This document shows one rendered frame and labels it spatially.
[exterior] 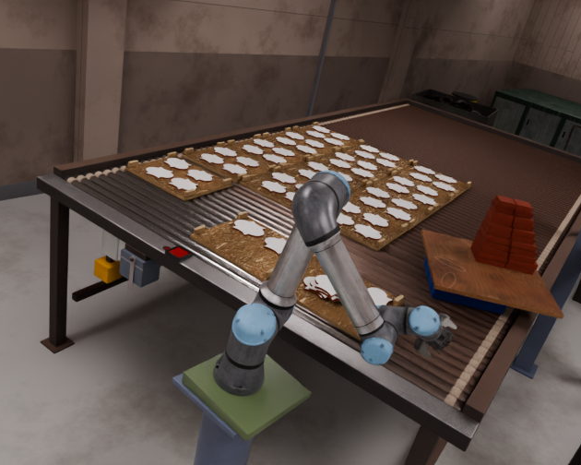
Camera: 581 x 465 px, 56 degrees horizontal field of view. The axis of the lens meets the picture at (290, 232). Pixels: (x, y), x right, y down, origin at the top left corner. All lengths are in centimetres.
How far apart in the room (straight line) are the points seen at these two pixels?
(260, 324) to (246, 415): 25
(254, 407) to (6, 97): 321
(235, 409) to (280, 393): 16
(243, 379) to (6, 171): 322
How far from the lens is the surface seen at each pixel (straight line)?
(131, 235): 230
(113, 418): 278
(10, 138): 443
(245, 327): 151
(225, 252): 220
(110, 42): 442
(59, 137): 459
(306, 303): 200
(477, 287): 226
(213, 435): 175
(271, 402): 164
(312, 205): 133
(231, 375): 160
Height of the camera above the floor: 203
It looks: 26 degrees down
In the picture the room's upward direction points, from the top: 13 degrees clockwise
